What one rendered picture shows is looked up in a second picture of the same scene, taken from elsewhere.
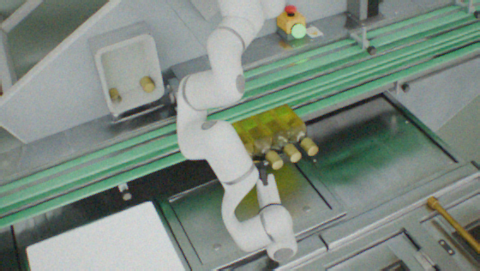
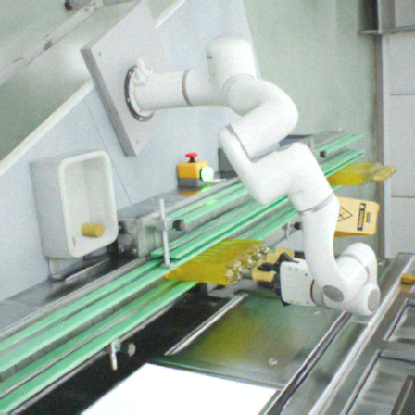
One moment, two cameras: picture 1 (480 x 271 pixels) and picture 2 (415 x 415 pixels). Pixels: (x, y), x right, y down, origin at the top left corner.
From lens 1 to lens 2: 1.12 m
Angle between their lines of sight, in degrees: 44
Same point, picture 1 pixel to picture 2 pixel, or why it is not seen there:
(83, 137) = (38, 297)
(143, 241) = (183, 390)
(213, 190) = (206, 334)
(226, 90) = (291, 109)
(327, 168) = not seen: hidden behind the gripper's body
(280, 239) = (371, 274)
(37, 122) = not seen: outside the picture
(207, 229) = (242, 356)
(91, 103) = (29, 260)
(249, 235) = (348, 271)
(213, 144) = (304, 157)
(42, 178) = (15, 344)
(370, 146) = not seen: hidden behind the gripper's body
